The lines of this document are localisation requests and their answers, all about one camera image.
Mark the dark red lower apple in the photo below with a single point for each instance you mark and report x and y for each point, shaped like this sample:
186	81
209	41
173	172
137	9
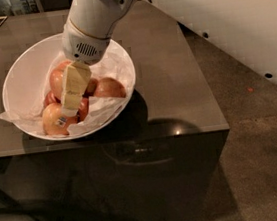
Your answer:
83	109

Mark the white gripper with vents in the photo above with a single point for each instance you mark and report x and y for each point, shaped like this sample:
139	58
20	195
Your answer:
82	44

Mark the large top red-yellow apple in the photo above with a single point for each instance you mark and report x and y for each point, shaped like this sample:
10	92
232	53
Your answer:
56	77

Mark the front apple with sticker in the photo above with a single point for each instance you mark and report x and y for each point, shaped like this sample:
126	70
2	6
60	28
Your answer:
56	123

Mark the white crumpled paper liner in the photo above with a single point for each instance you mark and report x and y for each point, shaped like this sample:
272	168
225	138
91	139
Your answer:
111	105

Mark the hidden left red apple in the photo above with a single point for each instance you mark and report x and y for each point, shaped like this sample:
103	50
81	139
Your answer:
50	98

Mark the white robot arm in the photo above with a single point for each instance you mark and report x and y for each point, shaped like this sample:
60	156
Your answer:
244	29

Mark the right red-yellow apple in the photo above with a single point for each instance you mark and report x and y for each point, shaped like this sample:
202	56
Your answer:
109	87

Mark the white bowl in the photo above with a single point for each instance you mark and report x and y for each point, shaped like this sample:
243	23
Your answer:
24	79

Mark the dark cabinet row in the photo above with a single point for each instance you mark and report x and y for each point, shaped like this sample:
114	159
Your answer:
55	5

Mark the small middle apple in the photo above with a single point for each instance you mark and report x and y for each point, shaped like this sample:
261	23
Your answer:
91	87

